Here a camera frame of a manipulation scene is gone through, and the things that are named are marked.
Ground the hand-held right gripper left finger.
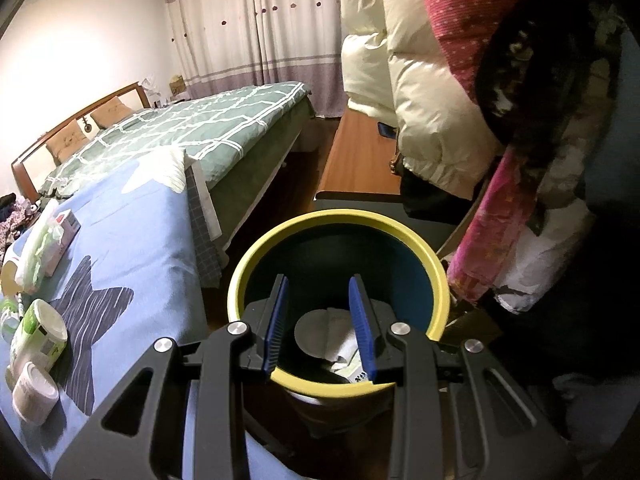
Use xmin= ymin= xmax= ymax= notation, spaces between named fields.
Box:
xmin=52 ymin=274 xmax=291 ymax=480

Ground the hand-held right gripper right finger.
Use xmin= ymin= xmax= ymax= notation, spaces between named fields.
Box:
xmin=348 ymin=274 xmax=583 ymax=480

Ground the small white green carton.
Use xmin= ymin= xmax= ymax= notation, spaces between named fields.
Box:
xmin=330 ymin=350 xmax=373 ymax=385

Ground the yellow rimmed blue trash bin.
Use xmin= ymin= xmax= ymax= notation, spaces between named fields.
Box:
xmin=227 ymin=208 xmax=449 ymax=433

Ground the white strawberry print cup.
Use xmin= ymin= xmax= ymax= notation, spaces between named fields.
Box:
xmin=11 ymin=361 xmax=61 ymax=426

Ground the grey checked sheet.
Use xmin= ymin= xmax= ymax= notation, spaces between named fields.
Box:
xmin=185 ymin=155 xmax=223 ymax=288

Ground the dark green bed sheet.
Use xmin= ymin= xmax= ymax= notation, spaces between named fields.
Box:
xmin=205 ymin=95 xmax=318 ymax=256

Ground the pink floral cloth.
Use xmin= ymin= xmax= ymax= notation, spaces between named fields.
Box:
xmin=446 ymin=147 xmax=546 ymax=306

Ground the blue tablecloth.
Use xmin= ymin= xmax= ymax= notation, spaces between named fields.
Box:
xmin=0 ymin=147 xmax=281 ymax=480

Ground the white padded garment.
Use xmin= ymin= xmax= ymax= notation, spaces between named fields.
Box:
xmin=495 ymin=200 xmax=596 ymax=316

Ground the green checked duvet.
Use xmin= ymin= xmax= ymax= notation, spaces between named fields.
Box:
xmin=37 ymin=81 xmax=311 ymax=201

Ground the pink carton box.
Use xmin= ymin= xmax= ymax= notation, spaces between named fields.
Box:
xmin=47 ymin=211 xmax=82 ymax=277

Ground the cream down jacket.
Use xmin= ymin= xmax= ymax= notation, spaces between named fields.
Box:
xmin=340 ymin=0 xmax=503 ymax=201

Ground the brown embroidered pillow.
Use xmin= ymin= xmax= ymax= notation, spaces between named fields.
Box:
xmin=46 ymin=122 xmax=83 ymax=161
xmin=91 ymin=97 xmax=136 ymax=128

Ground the small white bottle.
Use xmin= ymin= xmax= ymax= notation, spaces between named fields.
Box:
xmin=0 ymin=297 xmax=26 ymax=341

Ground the yellowish bottle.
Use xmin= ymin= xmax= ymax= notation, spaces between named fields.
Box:
xmin=0 ymin=257 xmax=26 ymax=296

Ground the floral garment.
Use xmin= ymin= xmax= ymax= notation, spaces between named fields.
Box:
xmin=0 ymin=200 xmax=36 ymax=261

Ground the cream and mauve curtain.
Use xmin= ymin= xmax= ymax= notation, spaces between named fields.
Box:
xmin=160 ymin=0 xmax=351 ymax=118

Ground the wooden bed headboard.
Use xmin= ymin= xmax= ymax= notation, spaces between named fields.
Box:
xmin=11 ymin=81 xmax=151 ymax=201

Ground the dark camouflage garment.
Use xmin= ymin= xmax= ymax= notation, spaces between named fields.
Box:
xmin=475 ymin=0 xmax=626 ymax=241

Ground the grey blue garment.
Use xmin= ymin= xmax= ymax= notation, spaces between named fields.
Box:
xmin=585 ymin=25 xmax=640 ymax=211

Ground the red dotted garment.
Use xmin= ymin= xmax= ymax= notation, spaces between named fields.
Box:
xmin=410 ymin=0 xmax=551 ymax=146

